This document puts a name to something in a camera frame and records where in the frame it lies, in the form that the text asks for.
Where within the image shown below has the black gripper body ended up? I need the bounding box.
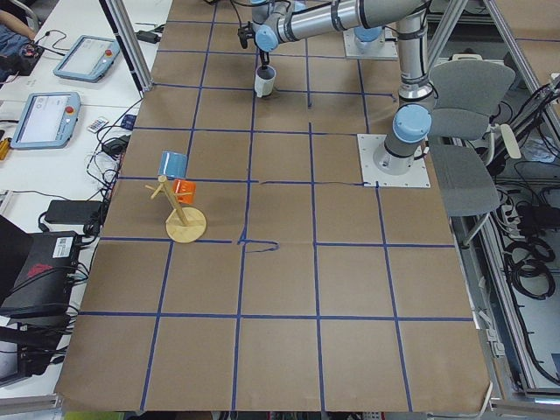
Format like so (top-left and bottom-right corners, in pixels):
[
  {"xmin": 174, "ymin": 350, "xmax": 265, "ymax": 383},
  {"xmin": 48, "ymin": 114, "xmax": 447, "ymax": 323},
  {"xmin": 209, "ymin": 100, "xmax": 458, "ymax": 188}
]
[{"xmin": 258, "ymin": 48, "xmax": 270, "ymax": 67}]

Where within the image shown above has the white mug grey inside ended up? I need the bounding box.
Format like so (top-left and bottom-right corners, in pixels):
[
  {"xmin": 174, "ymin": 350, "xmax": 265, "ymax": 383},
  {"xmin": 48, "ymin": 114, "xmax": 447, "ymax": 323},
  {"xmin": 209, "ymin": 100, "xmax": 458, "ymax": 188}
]
[{"xmin": 254, "ymin": 66, "xmax": 277, "ymax": 98}]

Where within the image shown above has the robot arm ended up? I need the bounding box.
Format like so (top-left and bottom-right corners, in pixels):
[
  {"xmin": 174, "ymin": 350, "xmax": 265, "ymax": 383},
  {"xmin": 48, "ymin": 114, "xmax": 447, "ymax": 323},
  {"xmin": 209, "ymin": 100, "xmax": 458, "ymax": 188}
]
[{"xmin": 238, "ymin": 0, "xmax": 434, "ymax": 176}]

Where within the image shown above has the blue cup on tree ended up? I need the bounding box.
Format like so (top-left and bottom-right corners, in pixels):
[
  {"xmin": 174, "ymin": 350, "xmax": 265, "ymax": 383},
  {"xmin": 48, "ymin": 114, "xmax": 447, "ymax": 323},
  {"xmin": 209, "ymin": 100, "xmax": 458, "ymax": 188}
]
[{"xmin": 158, "ymin": 150, "xmax": 188, "ymax": 179}]

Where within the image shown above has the orange cup on tree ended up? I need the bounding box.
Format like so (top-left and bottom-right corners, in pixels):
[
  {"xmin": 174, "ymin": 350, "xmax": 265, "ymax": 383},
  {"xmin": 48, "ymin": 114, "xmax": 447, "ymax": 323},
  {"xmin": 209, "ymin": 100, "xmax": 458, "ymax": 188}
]
[{"xmin": 172, "ymin": 178, "xmax": 196, "ymax": 205}]

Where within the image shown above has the far teach pendant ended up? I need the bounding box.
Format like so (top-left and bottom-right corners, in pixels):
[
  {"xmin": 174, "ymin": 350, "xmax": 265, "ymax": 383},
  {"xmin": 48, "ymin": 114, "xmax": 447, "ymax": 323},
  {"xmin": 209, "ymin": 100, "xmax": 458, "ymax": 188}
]
[{"xmin": 52, "ymin": 35, "xmax": 121, "ymax": 82}]

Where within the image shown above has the teach pendant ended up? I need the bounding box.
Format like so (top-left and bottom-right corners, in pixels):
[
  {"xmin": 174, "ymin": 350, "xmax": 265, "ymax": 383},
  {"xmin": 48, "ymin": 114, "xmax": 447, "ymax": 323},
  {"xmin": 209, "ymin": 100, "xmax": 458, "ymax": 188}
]
[
  {"xmin": 10, "ymin": 92, "xmax": 81, "ymax": 150},
  {"xmin": 52, "ymin": 35, "xmax": 121, "ymax": 82}
]

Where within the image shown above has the small remote control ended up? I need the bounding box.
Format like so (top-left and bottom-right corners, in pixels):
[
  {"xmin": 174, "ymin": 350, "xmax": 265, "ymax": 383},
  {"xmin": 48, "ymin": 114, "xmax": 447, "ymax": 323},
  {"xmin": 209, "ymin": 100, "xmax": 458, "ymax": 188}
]
[{"xmin": 87, "ymin": 116, "xmax": 109, "ymax": 133}]

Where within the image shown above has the wooden mug tree stand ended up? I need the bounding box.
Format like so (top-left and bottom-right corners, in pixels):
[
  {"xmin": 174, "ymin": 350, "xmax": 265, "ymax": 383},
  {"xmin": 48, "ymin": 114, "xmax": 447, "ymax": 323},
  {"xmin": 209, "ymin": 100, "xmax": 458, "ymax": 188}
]
[{"xmin": 146, "ymin": 175, "xmax": 207, "ymax": 243}]

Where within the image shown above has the near teach pendant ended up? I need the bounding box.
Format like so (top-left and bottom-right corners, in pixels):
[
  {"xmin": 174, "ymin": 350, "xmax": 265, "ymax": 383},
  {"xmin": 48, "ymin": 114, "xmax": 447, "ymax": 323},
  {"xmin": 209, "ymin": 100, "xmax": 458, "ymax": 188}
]
[{"xmin": 10, "ymin": 92, "xmax": 81, "ymax": 150}]

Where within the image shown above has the black power adapter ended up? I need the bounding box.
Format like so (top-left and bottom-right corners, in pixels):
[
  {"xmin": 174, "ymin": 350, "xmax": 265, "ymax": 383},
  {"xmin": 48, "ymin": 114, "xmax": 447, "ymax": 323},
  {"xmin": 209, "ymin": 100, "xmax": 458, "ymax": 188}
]
[{"xmin": 45, "ymin": 200, "xmax": 102, "ymax": 225}]

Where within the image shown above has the black computer box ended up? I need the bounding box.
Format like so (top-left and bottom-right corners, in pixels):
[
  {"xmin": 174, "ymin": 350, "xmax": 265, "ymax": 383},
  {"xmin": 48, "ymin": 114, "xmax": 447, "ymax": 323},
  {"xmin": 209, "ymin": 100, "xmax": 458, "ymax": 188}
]
[{"xmin": 1, "ymin": 217, "xmax": 80, "ymax": 327}]

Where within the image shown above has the aluminium profile post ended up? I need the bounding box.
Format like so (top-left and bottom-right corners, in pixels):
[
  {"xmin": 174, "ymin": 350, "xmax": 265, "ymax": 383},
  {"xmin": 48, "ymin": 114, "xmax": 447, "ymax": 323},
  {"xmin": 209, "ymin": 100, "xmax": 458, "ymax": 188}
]
[{"xmin": 99, "ymin": 0, "xmax": 153, "ymax": 93}]

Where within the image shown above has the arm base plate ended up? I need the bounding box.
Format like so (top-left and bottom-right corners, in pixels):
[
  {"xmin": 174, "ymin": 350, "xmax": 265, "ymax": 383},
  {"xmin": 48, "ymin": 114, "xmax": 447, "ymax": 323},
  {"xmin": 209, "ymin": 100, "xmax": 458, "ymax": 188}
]
[{"xmin": 357, "ymin": 134, "xmax": 431, "ymax": 188}]

